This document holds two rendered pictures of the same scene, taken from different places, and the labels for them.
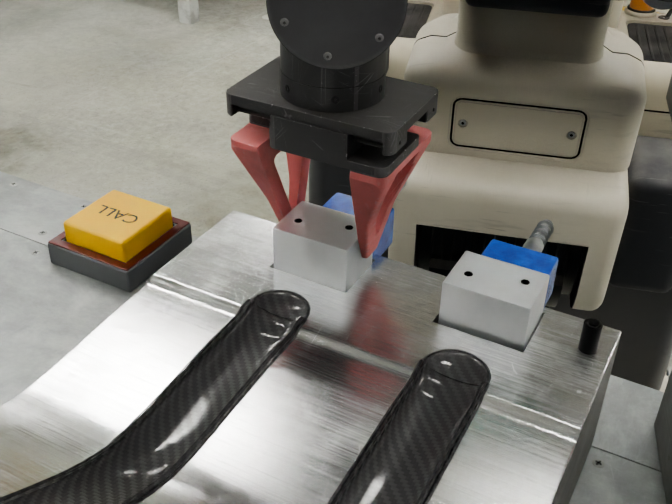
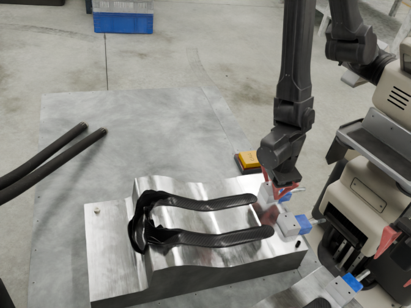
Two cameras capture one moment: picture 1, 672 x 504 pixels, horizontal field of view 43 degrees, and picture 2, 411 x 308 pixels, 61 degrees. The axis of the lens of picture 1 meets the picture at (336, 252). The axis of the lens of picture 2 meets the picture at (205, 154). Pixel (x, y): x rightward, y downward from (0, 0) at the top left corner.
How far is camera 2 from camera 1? 51 cm
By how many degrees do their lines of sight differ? 32
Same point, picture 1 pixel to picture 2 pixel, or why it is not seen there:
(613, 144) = (391, 216)
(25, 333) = (217, 170)
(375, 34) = (271, 165)
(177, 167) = (329, 134)
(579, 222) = (367, 230)
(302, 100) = not seen: hidden behind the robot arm
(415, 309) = (274, 216)
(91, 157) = not seen: hidden behind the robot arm
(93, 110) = (318, 100)
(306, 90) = not seen: hidden behind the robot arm
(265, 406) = (232, 212)
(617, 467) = (296, 276)
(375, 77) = (287, 168)
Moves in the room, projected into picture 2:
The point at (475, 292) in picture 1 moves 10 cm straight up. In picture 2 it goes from (282, 220) to (294, 192)
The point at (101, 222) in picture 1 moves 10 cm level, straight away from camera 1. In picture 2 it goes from (246, 156) to (257, 140)
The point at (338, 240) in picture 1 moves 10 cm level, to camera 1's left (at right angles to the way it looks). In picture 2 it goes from (270, 193) to (241, 171)
